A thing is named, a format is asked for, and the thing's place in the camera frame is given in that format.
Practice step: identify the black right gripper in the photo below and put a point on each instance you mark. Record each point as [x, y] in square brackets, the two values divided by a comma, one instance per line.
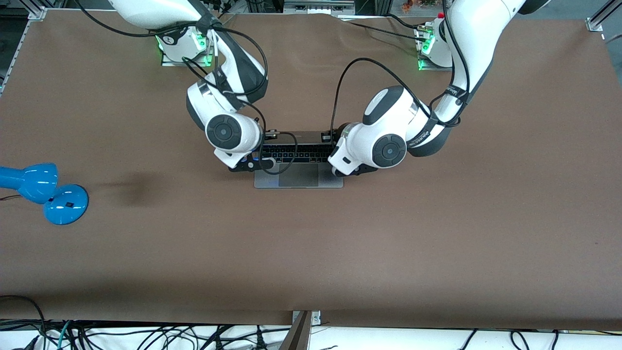
[268, 138]

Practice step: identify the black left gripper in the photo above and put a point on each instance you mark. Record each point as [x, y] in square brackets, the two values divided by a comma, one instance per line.
[336, 134]

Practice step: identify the grey laptop with black keyboard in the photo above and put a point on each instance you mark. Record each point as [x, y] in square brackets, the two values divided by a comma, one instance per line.
[301, 181]

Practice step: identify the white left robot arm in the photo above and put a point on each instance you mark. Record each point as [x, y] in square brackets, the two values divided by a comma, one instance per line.
[388, 148]

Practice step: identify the brown table cover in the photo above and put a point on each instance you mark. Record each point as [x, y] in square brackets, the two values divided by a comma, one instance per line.
[311, 253]

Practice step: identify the grey metal box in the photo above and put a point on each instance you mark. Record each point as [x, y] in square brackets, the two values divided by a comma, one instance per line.
[318, 7]

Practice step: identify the orange background object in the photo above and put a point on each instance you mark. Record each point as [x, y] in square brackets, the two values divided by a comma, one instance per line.
[407, 6]

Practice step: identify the white sheet under cover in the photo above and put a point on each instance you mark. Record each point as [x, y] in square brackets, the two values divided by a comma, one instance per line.
[388, 340]

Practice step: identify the blue desk lamp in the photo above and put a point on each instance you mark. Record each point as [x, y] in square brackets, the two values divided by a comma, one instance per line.
[65, 206]

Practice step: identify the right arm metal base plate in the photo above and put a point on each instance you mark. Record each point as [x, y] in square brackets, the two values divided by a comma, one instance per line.
[194, 61]

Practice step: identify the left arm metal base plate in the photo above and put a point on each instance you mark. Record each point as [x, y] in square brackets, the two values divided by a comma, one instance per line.
[427, 67]

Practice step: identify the small metal bracket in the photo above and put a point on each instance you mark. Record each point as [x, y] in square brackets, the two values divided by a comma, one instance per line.
[316, 318]

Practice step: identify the dark metal post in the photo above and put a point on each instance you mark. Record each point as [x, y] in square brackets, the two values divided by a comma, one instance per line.
[299, 338]

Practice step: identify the aluminium frame rail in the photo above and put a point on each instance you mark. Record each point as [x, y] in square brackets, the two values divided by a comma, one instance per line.
[36, 12]
[595, 23]

